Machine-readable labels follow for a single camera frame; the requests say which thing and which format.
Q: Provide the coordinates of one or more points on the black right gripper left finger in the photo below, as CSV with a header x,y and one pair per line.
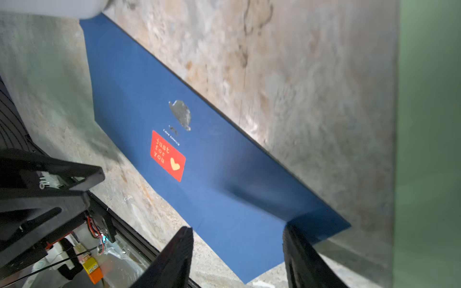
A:
x,y
171,268

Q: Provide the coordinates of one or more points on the dark blue envelope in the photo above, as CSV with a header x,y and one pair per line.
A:
x,y
227,188

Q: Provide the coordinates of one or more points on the light green envelope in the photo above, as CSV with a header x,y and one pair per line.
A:
x,y
427,232

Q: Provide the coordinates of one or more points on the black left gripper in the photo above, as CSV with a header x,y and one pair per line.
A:
x,y
42,200

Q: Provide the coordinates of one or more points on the orange connector plug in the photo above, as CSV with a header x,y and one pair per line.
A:
x,y
93,270

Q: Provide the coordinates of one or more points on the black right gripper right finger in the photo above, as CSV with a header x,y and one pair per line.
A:
x,y
304,266

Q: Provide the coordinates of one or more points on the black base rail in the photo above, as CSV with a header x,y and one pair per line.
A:
x,y
116,226

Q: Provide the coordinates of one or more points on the white plastic storage box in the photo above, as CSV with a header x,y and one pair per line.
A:
x,y
75,9

